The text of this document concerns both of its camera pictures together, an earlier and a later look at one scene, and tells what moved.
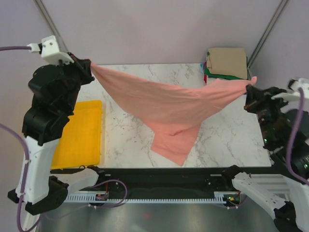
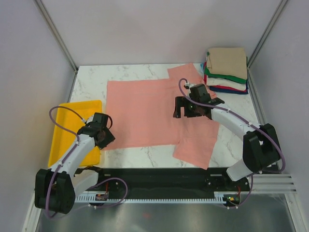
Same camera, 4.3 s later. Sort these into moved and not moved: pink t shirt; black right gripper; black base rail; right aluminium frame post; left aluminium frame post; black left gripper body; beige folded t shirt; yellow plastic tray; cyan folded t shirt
Moved: black right gripper; pink t shirt; black left gripper body
Not moved: beige folded t shirt; yellow plastic tray; left aluminium frame post; cyan folded t shirt; black base rail; right aluminium frame post
